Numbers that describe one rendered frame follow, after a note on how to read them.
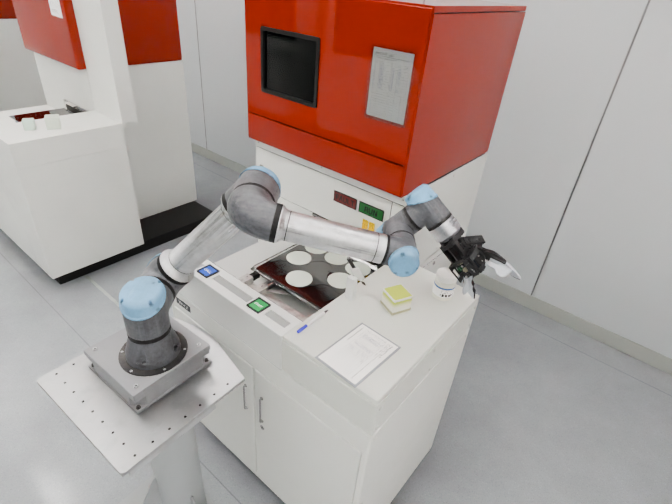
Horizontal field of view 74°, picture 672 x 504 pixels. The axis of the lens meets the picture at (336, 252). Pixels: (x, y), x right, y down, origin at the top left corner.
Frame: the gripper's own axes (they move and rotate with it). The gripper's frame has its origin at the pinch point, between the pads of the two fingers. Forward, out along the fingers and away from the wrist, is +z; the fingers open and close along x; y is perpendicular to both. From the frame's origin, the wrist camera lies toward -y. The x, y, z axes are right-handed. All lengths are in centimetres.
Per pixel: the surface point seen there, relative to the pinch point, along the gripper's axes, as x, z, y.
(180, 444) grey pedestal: -94, -17, 57
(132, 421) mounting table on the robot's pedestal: -71, -35, 69
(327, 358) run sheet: -37, -14, 32
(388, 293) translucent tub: -30.8, -13.5, 2.1
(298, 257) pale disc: -71, -39, -13
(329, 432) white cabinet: -53, 6, 37
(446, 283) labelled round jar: -21.9, -2.8, -13.1
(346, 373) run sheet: -32.4, -8.6, 33.4
